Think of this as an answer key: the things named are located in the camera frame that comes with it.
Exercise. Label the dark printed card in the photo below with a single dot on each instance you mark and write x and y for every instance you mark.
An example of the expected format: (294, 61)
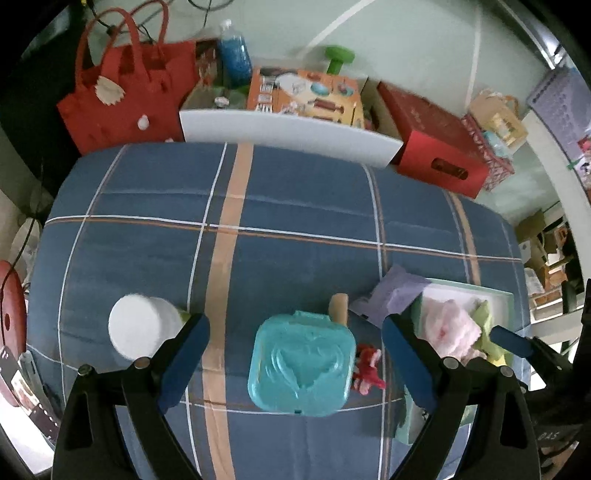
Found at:
(27, 392)

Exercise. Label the pink fluffy cloth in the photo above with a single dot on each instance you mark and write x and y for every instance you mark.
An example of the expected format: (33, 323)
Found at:
(448, 323)

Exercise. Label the beige tube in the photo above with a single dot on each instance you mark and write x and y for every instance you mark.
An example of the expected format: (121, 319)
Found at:
(338, 307)

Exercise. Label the light green tray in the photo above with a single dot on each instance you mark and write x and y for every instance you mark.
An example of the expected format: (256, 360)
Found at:
(461, 288)

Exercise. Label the purple cloth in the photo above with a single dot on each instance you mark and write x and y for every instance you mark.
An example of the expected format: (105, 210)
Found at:
(397, 290)

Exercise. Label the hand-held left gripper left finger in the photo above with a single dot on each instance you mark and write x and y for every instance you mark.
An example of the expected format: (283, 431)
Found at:
(184, 360)

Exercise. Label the red plastic stool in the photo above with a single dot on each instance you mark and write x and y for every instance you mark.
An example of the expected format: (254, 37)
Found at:
(9, 314)

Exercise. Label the kraft paper gift bag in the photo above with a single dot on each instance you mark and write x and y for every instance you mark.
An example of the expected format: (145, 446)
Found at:
(498, 120)

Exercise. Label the purple dotted wall poster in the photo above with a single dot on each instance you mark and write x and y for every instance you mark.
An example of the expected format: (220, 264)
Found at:
(558, 101)

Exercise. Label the blue plastic bottle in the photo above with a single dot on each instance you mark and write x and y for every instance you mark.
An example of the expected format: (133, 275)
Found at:
(235, 60)

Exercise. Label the blue plaid bedsheet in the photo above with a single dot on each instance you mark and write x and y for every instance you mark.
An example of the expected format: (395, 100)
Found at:
(300, 207)

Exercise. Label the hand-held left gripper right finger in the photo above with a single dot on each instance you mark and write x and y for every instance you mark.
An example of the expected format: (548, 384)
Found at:
(411, 364)

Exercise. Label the white storage box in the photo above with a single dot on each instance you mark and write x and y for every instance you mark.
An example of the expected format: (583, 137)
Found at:
(277, 134)

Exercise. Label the red patterned gift bag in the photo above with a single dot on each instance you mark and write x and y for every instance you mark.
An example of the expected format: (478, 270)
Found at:
(496, 170)

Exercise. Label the stack of cardboard boxes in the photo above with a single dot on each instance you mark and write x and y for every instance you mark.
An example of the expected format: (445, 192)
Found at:
(531, 230)

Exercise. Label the red felt tote bag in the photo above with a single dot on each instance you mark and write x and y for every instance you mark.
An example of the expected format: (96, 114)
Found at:
(92, 120)

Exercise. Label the teal plastic case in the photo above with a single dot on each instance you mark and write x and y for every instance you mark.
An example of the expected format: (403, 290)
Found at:
(300, 364)

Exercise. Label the red cardboard box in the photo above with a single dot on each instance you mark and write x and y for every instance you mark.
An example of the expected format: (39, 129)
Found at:
(434, 134)

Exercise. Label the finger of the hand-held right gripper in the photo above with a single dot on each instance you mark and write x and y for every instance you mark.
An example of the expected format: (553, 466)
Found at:
(512, 341)

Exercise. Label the red toy figure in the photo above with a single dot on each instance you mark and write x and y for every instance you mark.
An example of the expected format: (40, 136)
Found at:
(367, 364)

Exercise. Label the white plastic object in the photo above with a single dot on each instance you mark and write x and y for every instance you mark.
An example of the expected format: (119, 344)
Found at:
(25, 244)

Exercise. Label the orange toy box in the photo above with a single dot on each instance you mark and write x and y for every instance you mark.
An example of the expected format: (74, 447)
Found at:
(295, 92)

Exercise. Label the green dumbbell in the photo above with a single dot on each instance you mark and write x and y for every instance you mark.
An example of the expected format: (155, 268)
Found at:
(339, 57)

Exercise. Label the light green cloth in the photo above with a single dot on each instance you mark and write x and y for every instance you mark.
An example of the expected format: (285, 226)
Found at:
(485, 318)

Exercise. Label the white lidded jar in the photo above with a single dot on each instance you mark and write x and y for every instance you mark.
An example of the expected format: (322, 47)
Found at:
(138, 323)

